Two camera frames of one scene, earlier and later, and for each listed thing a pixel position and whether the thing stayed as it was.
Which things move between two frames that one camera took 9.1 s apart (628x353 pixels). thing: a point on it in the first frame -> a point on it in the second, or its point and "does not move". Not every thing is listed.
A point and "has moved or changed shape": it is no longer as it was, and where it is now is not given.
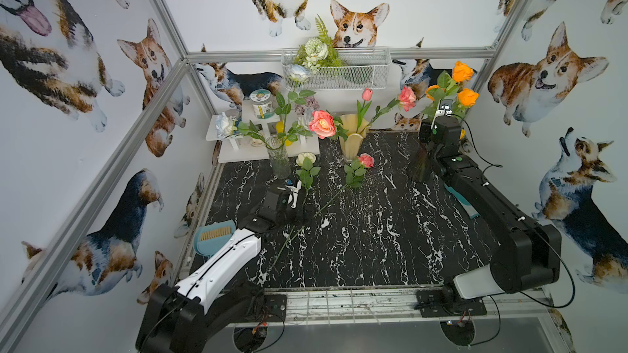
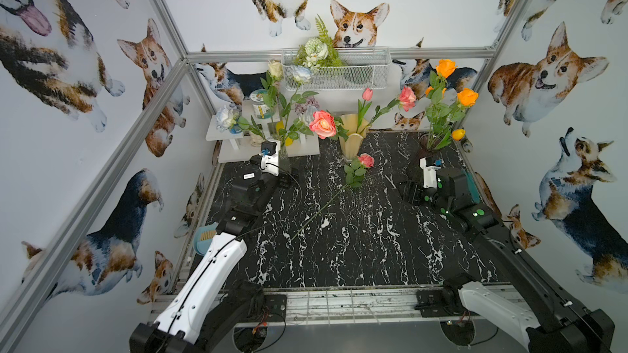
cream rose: (306, 160) -> (271, 80)
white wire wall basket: (362, 69) does not move
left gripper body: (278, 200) -> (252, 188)
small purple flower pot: (307, 109) does not move
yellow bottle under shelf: (280, 129) does not move
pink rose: (407, 100) does not move
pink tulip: (366, 94) does not move
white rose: (298, 73) does not move
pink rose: (325, 126) does not move
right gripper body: (440, 129) -> (437, 196)
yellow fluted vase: (352, 147) does not move
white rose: (226, 127) has moved or changed shape
